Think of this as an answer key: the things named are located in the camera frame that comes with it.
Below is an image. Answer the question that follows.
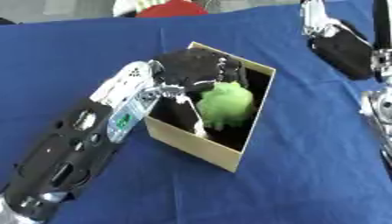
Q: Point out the tan cardboard box black inside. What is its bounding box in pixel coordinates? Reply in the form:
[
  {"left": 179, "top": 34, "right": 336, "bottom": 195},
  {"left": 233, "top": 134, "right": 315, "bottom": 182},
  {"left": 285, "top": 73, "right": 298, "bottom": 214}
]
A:
[{"left": 143, "top": 41, "right": 277, "bottom": 173}]

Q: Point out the green soft toy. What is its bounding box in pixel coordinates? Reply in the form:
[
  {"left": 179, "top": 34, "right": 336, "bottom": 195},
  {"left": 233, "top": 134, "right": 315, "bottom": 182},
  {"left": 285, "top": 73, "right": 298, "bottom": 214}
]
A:
[{"left": 194, "top": 80, "right": 256, "bottom": 131}]

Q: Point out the person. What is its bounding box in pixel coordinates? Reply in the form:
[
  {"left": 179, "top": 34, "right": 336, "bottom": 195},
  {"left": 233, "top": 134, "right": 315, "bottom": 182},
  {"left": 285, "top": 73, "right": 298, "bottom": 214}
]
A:
[{"left": 110, "top": 0, "right": 212, "bottom": 18}]

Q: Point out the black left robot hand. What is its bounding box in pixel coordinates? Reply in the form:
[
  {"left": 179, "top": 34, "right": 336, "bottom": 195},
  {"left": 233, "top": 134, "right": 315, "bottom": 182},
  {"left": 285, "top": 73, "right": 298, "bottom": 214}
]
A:
[{"left": 150, "top": 47, "right": 253, "bottom": 139}]

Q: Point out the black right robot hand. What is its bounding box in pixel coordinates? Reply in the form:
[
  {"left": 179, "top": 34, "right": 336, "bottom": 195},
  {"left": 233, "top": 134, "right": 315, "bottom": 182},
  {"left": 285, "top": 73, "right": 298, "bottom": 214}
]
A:
[{"left": 298, "top": 0, "right": 375, "bottom": 81}]

